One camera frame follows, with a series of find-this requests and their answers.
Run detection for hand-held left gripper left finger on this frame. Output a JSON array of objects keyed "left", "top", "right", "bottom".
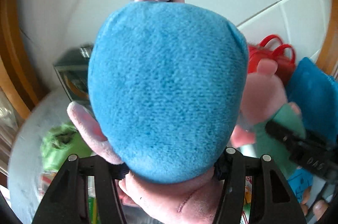
[{"left": 32, "top": 154, "right": 128, "bottom": 224}]

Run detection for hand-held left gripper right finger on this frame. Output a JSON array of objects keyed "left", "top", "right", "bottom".
[{"left": 213, "top": 147, "right": 307, "bottom": 224}]

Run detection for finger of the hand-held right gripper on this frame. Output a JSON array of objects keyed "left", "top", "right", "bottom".
[{"left": 265, "top": 121, "right": 299, "bottom": 158}]

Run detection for pig plush toy green dress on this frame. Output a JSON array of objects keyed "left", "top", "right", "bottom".
[{"left": 231, "top": 59, "right": 307, "bottom": 179}]

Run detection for pig plush toy blue dress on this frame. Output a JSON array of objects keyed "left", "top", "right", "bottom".
[{"left": 67, "top": 0, "right": 249, "bottom": 224}]

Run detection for person's right hand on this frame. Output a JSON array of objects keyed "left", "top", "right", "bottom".
[{"left": 301, "top": 187, "right": 334, "bottom": 217}]

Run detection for blue cushion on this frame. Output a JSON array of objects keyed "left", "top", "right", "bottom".
[{"left": 286, "top": 57, "right": 338, "bottom": 140}]

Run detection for red plastic case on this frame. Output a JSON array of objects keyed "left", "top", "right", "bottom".
[{"left": 247, "top": 34, "right": 296, "bottom": 82}]

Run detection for dark green gift box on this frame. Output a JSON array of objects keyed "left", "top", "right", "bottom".
[{"left": 53, "top": 45, "right": 93, "bottom": 103}]

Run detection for wooden furniture frame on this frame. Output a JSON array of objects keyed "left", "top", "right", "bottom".
[{"left": 0, "top": 0, "right": 40, "bottom": 119}]

